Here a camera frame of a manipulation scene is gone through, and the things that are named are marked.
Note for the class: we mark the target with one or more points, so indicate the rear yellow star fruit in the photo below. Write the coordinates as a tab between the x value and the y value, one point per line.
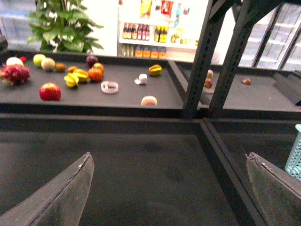
81	75

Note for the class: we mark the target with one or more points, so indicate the front yellow star fruit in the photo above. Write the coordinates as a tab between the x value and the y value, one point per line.
71	80

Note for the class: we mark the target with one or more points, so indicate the yellow star fruit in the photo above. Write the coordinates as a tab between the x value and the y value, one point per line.
71	80
81	75
155	70

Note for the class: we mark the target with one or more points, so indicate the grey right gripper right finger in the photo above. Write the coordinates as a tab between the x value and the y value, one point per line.
277	193

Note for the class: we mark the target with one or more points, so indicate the red apple behind post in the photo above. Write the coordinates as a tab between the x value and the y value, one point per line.
208	83

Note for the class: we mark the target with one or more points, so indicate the green apple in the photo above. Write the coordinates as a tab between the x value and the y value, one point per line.
37	59

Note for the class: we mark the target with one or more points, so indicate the red yellow peach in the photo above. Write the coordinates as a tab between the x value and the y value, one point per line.
99	66

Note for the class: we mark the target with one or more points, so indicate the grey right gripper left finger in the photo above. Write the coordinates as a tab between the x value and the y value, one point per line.
60	202

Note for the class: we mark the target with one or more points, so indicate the pale apple behind post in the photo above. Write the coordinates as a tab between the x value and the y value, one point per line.
210	74

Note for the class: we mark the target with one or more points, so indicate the dark purple fruit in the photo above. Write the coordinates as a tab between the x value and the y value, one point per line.
91	60

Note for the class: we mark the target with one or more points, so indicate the black shelf upright post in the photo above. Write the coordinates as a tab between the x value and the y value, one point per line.
206	45

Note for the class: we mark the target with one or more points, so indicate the crumpled white foam net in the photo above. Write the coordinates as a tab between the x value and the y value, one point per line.
142	79

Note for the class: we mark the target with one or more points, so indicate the brown fruit far tray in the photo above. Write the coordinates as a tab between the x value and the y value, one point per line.
246	81

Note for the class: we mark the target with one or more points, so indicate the far yellow star fruit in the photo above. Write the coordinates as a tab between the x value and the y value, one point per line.
155	70

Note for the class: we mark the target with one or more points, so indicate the large red apple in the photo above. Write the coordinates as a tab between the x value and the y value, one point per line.
50	92

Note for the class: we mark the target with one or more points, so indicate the white foam fruit net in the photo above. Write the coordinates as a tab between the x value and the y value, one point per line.
109	87

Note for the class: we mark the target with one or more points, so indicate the light blue plastic basket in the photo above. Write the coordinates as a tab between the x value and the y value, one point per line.
293	164

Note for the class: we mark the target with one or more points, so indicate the beige round melon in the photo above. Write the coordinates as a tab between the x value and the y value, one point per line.
48	64

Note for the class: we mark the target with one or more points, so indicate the pink dragon fruit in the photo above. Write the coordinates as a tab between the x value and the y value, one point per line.
14	74

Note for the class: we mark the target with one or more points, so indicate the pale peach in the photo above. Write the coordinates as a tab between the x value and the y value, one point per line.
149	100

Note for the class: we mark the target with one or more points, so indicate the white round fruit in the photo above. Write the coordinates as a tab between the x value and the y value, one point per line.
14	61

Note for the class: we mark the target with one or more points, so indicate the green potted plant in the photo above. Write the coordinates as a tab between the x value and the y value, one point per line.
62	25

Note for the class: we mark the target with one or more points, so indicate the bottle display shelf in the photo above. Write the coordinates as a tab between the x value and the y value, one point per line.
166	29

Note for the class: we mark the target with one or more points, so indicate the brown kiwi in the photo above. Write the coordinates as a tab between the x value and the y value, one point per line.
60	67
72	68

